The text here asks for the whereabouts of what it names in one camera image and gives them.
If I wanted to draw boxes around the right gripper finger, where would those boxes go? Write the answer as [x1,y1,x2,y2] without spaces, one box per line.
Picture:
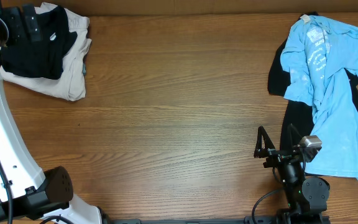
[254,126,275,158]
[287,123,303,152]

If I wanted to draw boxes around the black t-shirt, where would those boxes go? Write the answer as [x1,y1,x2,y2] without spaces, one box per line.
[1,6,77,80]

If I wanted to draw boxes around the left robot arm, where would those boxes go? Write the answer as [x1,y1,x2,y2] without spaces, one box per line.
[0,2,111,224]

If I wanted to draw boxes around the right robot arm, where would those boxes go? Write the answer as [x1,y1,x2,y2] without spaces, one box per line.
[250,126,330,224]

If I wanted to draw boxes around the black garment under pile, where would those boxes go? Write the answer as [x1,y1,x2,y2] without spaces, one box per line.
[268,13,358,149]

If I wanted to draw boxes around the folded beige trousers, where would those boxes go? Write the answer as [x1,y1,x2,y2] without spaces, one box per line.
[0,9,91,101]

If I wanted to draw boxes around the light blue printed t-shirt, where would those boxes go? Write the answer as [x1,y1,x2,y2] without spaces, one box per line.
[280,14,358,180]

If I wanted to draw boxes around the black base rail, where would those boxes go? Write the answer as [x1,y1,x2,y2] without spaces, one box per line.
[102,216,331,224]

